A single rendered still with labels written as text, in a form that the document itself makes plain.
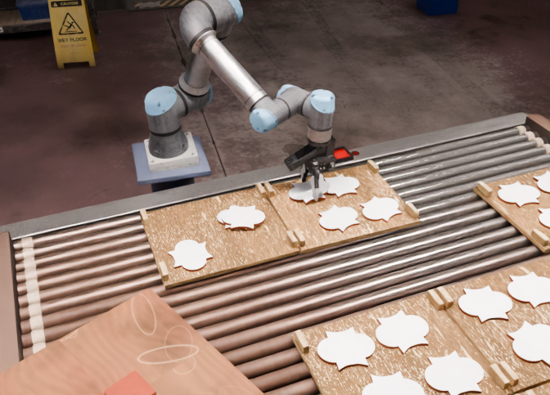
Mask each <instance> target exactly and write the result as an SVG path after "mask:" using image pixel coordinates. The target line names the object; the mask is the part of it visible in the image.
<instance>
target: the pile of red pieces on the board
mask: <svg viewBox="0 0 550 395"><path fill-rule="evenodd" d="M104 394H105V395H156V390H154V389H153V387H152V386H150V385H149V383H148V382H146V381H145V380H144V378H143V377H141V375H140V374H139V373H138V372H137V371H136V370H134V371H133V372H131V373H130V374H128V375H126V376H125V377H123V378H122V379H121V380H119V381H118V382H116V383H115V384H113V385H111V386H110V387H109V388H107V389H106V390H104Z"/></svg>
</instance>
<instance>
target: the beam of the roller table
mask: <svg viewBox="0 0 550 395"><path fill-rule="evenodd" d="M526 116H528V115H527V114H525V113H523V112H520V113H515V114H509V115H504V116H501V117H497V118H493V119H486V120H482V121H478V122H474V123H468V124H463V125H460V126H456V127H451V128H445V129H441V130H437V131H434V132H427V133H423V134H418V135H415V136H410V137H404V138H400V139H396V140H392V141H385V142H382V143H377V144H374V145H370V146H363V147H359V148H355V149H351V150H348V151H349V152H350V153H351V152H352V151H357V152H359V155H354V160H350V161H346V162H342V163H338V164H336V166H335V168H341V167H345V166H349V165H353V164H359V163H363V162H367V161H368V160H374V159H381V158H385V157H389V156H392V155H399V154H403V153H407V152H410V151H414V150H420V149H425V148H428V147H432V146H438V145H443V144H446V143H450V142H454V141H461V140H464V139H467V138H472V137H478V136H482V135H485V134H490V133H493V132H500V131H503V130H508V129H511V128H514V127H517V126H524V125H525V120H526ZM295 177H301V166H299V167H298V168H296V169H295V170H293V171H292V172H291V171H290V170H289V169H288V168H287V166H286V165H285V164H280V165H277V166H272V167H269V168H262V169H258V170H254V171H250V172H246V173H239V174H236V175H232V176H227V177H221V178H217V179H213V180H209V181H205V182H198V183H194V184H191V185H186V186H180V187H175V188H172V189H168V190H164V191H157V192H153V193H150V194H145V195H139V196H134V197H131V198H127V199H123V200H116V201H112V202H108V203H104V204H98V205H93V206H89V207H86V208H81V209H75V210H71V211H67V212H63V213H56V214H53V215H48V216H45V217H40V218H34V219H30V220H26V221H22V222H15V223H12V224H7V225H3V226H0V233H1V232H5V231H9V233H10V236H11V240H12V243H13V242H14V241H18V240H22V239H24V238H27V237H36V236H43V235H46V234H50V233H54V232H58V231H64V230H68V229H72V228H76V227H82V226H86V225H90V224H93V223H97V222H104V221H108V220H111V219H115V218H122V217H126V216H129V215H133V214H137V213H140V209H145V210H146V212H147V211H151V210H155V209H162V208H165V207H169V206H173V205H176V204H183V203H186V202H191V201H194V200H201V199H204V198H209V197H212V196H216V195H222V194H227V193H230V192H234V191H240V190H245V189H248V188H252V187H255V184H256V183H260V184H261V186H262V185H264V183H265V182H268V183H269V184H270V183H274V182H280V181H284V180H288V179H292V178H295Z"/></svg>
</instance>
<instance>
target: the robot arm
mask: <svg viewBox="0 0 550 395"><path fill-rule="evenodd" d="M242 16H243V11H242V7H241V4H240V2H239V0H195V1H193V2H190V3H188V4H187V5H186V6H185V7H184V8H183V10H182V12H181V15H180V18H179V28H180V33H181V35H182V37H183V40H184V42H185V43H186V44H187V46H188V47H189V49H190V50H191V51H192V54H191V57H190V60H189V62H188V65H187V70H186V72H184V73H182V74H181V76H180V78H179V81H178V84H177V85H176V86H174V87H167V86H163V87H161V88H160V87H158V88H155V89H153V90H151V91H150V92H148V93H147V95H146V97H145V111H146V113H147V120H148V124H149V129H150V137H149V142H148V149H149V152H150V154H151V155H152V156H154V157H156V158H159V159H171V158H175V157H178V156H180V155H182V154H184V153H185V152H186V151H187V149H188V147H189V145H188V139H187V137H186V135H185V134H184V132H183V130H182V128H181V123H180V119H181V118H183V117H185V116H187V115H188V114H190V113H192V112H194V111H196V110H199V109H200V108H203V107H204V106H206V105H207V104H209V103H210V101H211V99H212V96H213V91H212V90H211V89H212V86H211V84H210V81H209V76H210V73H211V70H213V71H214V72H215V73H216V74H217V75H218V76H219V77H220V78H221V80H222V81H223V82H224V83H225V84H226V85H227V86H228V88H229V89H230V90H231V91H232V92H233V93H234V95H235V96H236V97H237V98H238V99H239V100H240V102H241V103H242V104H243V105H244V106H245V107H246V108H247V109H248V111H249V112H251V114H250V122H251V124H252V127H253V129H254V130H255V131H257V132H261V133H264V132H268V131H270V130H272V129H274V128H275V127H276V126H277V125H279V124H281V123H283V122H284V121H286V120H288V119H289V118H291V117H292V116H294V115H296V114H300V115H303V116H304V117H307V118H309V126H308V145H306V146H304V147H303V148H301V149H300V150H298V151H296V152H295V153H294V154H292V155H290V156H289V157H287V158H286V159H284V163H285V165H286V166H287V168H288V169H289V170H290V171H291V172H292V171H293V170H295V169H296V168H298V167H299V166H301V181H302V182H306V177H307V176H308V175H310V174H313V176H312V177H311V182H312V192H313V195H312V197H313V198H314V200H315V201H318V195H319V193H321V192H323V191H325V190H328V189H329V188H330V183H329V182H325V181H324V180H323V175H322V174H320V172H323V173H324V172H329V173H330V172H335V166H336V157H335V156H334V152H335V144H336V139H335V138H334V137H333V136H332V134H331V131H332V123H333V115H334V110H335V96H334V94H333V93H332V92H330V91H328V90H322V89H319V90H315V91H313V92H312V93H311V92H307V91H305V90H303V89H301V88H299V87H297V86H292V85H290V84H285V85H283V86H282V87H281V89H280V90H279V91H278V93H277V98H275V99H273V100H272V99H271V98H270V97H269V96H268V94H267V93H266V92H265V91H264V90H263V89H262V88H261V87H260V86H259V85H258V84H257V82H255V80H254V79H253V78H252V77H251V76H250V75H249V74H248V72H247V71H246V70H245V69H244V68H243V67H242V66H241V64H240V63H239V62H238V61H237V60H236V59H235V58H234V56H233V55H232V54H231V53H230V52H229V51H228V50H227V48H226V47H225V46H224V45H223V44H222V41H223V40H225V39H227V38H228V36H229V34H230V32H231V29H232V27H233V26H234V25H237V24H238V23H239V22H240V21H241V19H242ZM332 157H333V158H332ZM332 162H334V168H332V165H331V164H330V163H332Z"/></svg>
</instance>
